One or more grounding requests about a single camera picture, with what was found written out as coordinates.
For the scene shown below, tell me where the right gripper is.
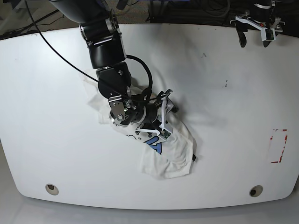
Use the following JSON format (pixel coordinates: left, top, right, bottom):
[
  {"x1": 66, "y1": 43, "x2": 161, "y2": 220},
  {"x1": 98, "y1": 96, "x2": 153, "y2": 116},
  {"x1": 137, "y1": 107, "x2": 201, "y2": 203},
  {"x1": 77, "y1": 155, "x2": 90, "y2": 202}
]
[{"x1": 134, "y1": 92, "x2": 180, "y2": 137}]

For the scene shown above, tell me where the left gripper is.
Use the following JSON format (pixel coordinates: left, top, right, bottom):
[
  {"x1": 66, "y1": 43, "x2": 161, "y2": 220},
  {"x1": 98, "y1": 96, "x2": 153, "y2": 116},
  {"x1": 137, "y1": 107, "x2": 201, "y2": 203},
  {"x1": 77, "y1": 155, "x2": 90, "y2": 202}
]
[{"x1": 235, "y1": 14, "x2": 280, "y2": 48}]

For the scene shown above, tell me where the white printed T-shirt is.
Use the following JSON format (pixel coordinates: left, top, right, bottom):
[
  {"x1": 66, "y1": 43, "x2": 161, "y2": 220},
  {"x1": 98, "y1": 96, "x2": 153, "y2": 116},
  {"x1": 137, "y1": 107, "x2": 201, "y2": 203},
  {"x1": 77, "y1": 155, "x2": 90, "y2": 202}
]
[{"x1": 79, "y1": 73, "x2": 196, "y2": 180}]

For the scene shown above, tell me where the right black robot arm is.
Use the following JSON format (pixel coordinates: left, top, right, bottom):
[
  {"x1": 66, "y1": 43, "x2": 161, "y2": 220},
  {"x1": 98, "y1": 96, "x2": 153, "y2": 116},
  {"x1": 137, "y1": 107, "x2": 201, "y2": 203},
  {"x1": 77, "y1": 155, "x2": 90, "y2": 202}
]
[{"x1": 51, "y1": 0, "x2": 178, "y2": 140}]

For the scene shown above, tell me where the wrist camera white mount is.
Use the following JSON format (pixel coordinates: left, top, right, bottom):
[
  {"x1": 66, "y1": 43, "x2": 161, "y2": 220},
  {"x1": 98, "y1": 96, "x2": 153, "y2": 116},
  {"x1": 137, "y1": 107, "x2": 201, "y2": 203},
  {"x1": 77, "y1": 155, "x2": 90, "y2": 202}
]
[
  {"x1": 230, "y1": 14, "x2": 285, "y2": 43},
  {"x1": 134, "y1": 89, "x2": 175, "y2": 142}
]

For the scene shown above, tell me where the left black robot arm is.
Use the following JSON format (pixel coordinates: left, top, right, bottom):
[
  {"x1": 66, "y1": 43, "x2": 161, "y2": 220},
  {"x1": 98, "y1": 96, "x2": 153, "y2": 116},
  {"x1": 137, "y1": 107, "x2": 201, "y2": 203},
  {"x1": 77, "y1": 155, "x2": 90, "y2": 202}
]
[{"x1": 231, "y1": 0, "x2": 285, "y2": 48}]

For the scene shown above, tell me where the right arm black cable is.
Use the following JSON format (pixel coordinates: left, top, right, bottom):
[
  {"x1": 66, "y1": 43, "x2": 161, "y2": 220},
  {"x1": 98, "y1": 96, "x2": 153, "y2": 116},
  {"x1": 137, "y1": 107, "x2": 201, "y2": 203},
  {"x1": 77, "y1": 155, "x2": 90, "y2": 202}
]
[{"x1": 24, "y1": 0, "x2": 164, "y2": 103}]

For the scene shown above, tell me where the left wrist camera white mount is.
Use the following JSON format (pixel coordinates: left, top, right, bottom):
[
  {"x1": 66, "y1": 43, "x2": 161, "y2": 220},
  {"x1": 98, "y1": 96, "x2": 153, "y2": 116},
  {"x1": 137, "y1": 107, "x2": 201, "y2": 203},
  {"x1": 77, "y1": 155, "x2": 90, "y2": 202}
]
[{"x1": 230, "y1": 14, "x2": 285, "y2": 43}]

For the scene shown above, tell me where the table cable grommet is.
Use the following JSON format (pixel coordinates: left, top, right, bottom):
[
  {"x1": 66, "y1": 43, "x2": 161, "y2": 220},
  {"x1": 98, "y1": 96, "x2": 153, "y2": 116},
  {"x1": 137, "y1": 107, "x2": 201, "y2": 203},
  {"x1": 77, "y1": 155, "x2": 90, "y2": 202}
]
[
  {"x1": 45, "y1": 184, "x2": 59, "y2": 196},
  {"x1": 249, "y1": 185, "x2": 263, "y2": 197}
]

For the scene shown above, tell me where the red tape rectangle marker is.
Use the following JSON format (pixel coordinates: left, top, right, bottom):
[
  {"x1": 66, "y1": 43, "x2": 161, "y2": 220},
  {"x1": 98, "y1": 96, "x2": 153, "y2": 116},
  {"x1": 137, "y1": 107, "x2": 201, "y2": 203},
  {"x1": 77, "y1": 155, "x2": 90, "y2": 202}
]
[{"x1": 268, "y1": 129, "x2": 288, "y2": 164}]

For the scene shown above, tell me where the right table cable grommet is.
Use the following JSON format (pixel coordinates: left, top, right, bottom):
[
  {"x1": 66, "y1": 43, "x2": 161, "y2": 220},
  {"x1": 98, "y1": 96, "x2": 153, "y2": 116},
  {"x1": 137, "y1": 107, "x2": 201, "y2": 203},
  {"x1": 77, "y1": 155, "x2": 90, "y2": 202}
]
[{"x1": 249, "y1": 185, "x2": 263, "y2": 197}]

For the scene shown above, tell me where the left table cable grommet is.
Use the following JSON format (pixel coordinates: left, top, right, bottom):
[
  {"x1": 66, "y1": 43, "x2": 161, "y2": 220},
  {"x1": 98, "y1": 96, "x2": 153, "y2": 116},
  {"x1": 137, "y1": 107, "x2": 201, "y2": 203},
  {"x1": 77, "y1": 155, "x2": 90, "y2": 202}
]
[{"x1": 45, "y1": 184, "x2": 59, "y2": 196}]

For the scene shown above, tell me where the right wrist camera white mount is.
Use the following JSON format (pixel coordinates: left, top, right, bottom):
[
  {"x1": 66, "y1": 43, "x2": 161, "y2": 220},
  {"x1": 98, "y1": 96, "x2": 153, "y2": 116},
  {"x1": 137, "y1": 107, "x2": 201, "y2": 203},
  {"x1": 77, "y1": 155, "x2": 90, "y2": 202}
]
[{"x1": 134, "y1": 89, "x2": 175, "y2": 142}]

